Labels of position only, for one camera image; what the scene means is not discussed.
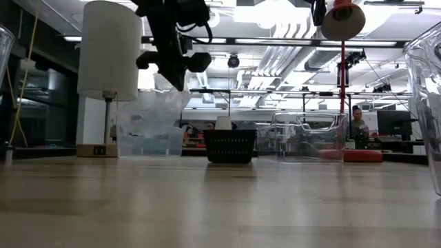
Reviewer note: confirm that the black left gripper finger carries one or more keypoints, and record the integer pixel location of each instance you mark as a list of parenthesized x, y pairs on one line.
[(181, 77), (169, 74)]

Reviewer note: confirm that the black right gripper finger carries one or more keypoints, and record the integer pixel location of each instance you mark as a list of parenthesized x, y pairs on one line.
[(318, 10)]

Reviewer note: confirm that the frosted translucent plastic bin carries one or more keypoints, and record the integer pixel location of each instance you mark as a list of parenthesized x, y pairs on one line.
[(151, 110), (148, 144)]

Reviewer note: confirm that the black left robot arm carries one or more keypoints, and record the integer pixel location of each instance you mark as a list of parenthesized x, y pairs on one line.
[(162, 17)]

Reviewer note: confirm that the red desk lamp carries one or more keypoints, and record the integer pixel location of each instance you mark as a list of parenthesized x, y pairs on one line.
[(344, 20)]

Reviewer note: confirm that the white tapered container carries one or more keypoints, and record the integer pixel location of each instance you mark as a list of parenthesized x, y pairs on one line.
[(223, 123)]

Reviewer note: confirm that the white cylinder shade lamp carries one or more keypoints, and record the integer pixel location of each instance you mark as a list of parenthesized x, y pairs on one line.
[(108, 51)]

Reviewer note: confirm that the black slotted plastic basket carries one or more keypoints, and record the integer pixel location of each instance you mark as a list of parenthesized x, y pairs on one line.
[(229, 148)]

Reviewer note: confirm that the person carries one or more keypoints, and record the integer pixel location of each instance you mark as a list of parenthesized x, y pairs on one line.
[(358, 129)]

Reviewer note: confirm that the black computer monitor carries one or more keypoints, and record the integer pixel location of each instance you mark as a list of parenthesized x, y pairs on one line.
[(394, 124)]

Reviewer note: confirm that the dark office desk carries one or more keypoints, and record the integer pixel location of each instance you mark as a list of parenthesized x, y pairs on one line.
[(403, 151)]

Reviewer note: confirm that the silver black cylinder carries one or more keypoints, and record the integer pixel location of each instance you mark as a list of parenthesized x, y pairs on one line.
[(8, 155)]

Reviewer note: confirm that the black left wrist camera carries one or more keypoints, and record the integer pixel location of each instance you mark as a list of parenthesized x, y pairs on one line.
[(194, 12)]

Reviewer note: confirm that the black ceiling camera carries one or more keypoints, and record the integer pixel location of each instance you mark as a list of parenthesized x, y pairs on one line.
[(233, 61)]

